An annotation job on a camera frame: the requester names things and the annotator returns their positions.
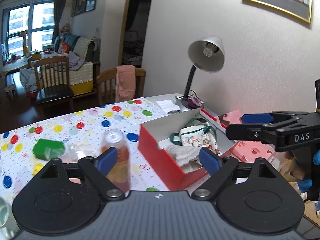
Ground clear plastic bag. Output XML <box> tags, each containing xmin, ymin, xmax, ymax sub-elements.
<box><xmin>59</xmin><ymin>143</ymin><xmax>99</xmax><ymax>163</ymax></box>

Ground clear bottle orange contents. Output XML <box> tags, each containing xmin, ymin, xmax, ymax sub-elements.
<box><xmin>100</xmin><ymin>129</ymin><xmax>131</xmax><ymax>193</ymax></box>

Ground blue gloved right hand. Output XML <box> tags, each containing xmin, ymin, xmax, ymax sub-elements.
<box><xmin>285</xmin><ymin>151</ymin><xmax>312</xmax><ymax>193</ymax></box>

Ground pink heart paper bag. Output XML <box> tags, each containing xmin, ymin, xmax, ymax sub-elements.
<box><xmin>217</xmin><ymin>110</ymin><xmax>274</xmax><ymax>163</ymax></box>

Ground green sponge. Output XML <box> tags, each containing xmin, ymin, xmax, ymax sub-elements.
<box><xmin>33</xmin><ymin>139</ymin><xmax>66</xmax><ymax>160</ymax></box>

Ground pale green cup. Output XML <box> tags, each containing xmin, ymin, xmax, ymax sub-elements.
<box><xmin>0</xmin><ymin>198</ymin><xmax>19</xmax><ymax>239</ymax></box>

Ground white embroidered pouch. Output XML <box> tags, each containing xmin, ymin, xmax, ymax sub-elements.
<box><xmin>169</xmin><ymin>118</ymin><xmax>221</xmax><ymax>155</ymax></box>

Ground balloon pattern tablecloth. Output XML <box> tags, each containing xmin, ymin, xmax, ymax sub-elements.
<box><xmin>1</xmin><ymin>98</ymin><xmax>167</xmax><ymax>203</ymax></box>

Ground white knitted cloth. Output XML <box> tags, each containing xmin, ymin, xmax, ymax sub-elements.
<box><xmin>165</xmin><ymin>145</ymin><xmax>202</xmax><ymax>168</ymax></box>

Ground purple round object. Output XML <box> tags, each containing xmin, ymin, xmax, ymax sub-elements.
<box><xmin>188</xmin><ymin>95</ymin><xmax>202</xmax><ymax>109</ymax></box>

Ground silver desk lamp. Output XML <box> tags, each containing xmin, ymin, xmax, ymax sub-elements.
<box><xmin>176</xmin><ymin>35</ymin><xmax>225</xmax><ymax>112</ymax></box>

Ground red cardboard box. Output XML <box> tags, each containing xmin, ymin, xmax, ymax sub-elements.
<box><xmin>138</xmin><ymin>109</ymin><xmax>236</xmax><ymax>191</ymax></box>

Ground white paper sheet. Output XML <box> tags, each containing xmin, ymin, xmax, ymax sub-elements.
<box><xmin>156</xmin><ymin>100</ymin><xmax>181</xmax><ymax>113</ymax></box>

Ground small wooden stool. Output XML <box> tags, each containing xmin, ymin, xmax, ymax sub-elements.
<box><xmin>4</xmin><ymin>84</ymin><xmax>16</xmax><ymax>98</ymax></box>

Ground wooden chair near table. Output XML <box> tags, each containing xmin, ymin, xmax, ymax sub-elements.
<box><xmin>96</xmin><ymin>67</ymin><xmax>146</xmax><ymax>106</ymax></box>

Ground dark seat wooden chair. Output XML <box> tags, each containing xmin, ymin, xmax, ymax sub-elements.
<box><xmin>34</xmin><ymin>55</ymin><xmax>74</xmax><ymax>110</ymax></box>

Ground white cloth bundle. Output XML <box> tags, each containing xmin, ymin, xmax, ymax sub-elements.
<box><xmin>20</xmin><ymin>68</ymin><xmax>37</xmax><ymax>93</ymax></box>

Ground pink towel on chair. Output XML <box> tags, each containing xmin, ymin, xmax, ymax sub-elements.
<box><xmin>116</xmin><ymin>65</ymin><xmax>136</xmax><ymax>102</ymax></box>

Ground round wooden table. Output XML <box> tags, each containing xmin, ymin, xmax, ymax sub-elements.
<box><xmin>2</xmin><ymin>56</ymin><xmax>31</xmax><ymax>75</ymax></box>

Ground sofa with cream cover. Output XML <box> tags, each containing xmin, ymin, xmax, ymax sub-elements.
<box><xmin>42</xmin><ymin>34</ymin><xmax>100</xmax><ymax>96</ymax></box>

